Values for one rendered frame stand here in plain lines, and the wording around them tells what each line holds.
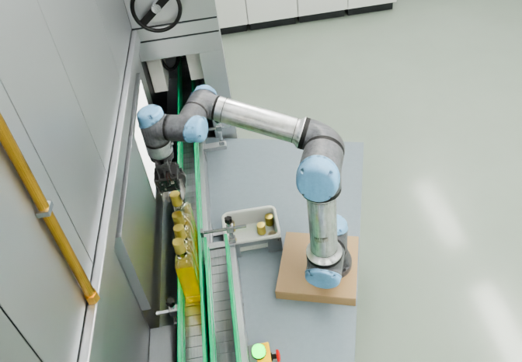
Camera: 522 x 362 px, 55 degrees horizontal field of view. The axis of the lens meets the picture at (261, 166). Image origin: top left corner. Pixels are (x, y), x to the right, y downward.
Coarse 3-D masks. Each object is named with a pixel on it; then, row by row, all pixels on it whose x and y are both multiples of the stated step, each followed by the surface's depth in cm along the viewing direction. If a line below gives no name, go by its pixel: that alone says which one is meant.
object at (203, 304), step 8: (192, 80) 265; (192, 88) 258; (200, 192) 207; (200, 200) 202; (200, 208) 198; (200, 216) 195; (200, 224) 187; (200, 240) 178; (200, 248) 175; (200, 256) 172; (200, 264) 170; (200, 272) 167; (200, 280) 164; (200, 288) 162; (200, 296) 160; (200, 304) 158; (208, 336) 157; (208, 344) 154; (208, 352) 151; (208, 360) 149
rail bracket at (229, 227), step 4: (228, 216) 179; (224, 220) 178; (228, 220) 178; (228, 224) 179; (232, 224) 182; (200, 228) 182; (220, 228) 182; (224, 228) 182; (228, 228) 181; (232, 228) 181; (236, 228) 182; (200, 232) 180; (204, 232) 181; (208, 232) 181; (212, 232) 182; (228, 232) 182; (232, 232) 182; (228, 236) 186; (232, 236) 184; (232, 240) 185
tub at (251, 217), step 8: (256, 208) 205; (264, 208) 205; (272, 208) 204; (224, 216) 203; (232, 216) 205; (240, 216) 206; (248, 216) 206; (256, 216) 207; (264, 216) 207; (224, 224) 200; (240, 224) 208; (248, 224) 208; (256, 224) 208; (224, 232) 196; (240, 232) 205; (248, 232) 205; (256, 232) 204; (240, 240) 192; (248, 240) 192; (256, 240) 192
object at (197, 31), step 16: (128, 0) 209; (192, 0) 212; (208, 0) 213; (128, 16) 213; (176, 16) 216; (192, 16) 216; (208, 16) 217; (144, 32) 218; (176, 32) 220; (192, 32) 221; (208, 32) 222; (144, 48) 223; (160, 48) 224; (176, 48) 225; (192, 48) 226; (208, 48) 227
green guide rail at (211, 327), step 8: (208, 248) 182; (208, 256) 176; (208, 264) 171; (208, 272) 167; (208, 280) 164; (208, 288) 162; (208, 296) 159; (208, 304) 157; (208, 312) 155; (208, 320) 153; (208, 328) 151; (216, 352) 153; (216, 360) 149
